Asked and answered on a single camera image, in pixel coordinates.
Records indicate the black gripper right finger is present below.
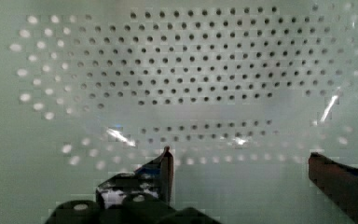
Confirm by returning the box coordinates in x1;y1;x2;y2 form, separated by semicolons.
308;152;358;224

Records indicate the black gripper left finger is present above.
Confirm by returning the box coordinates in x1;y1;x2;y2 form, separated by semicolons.
95;146;174;209

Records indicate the green plastic strainer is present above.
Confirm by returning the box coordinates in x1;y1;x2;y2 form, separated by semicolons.
0;0;358;224

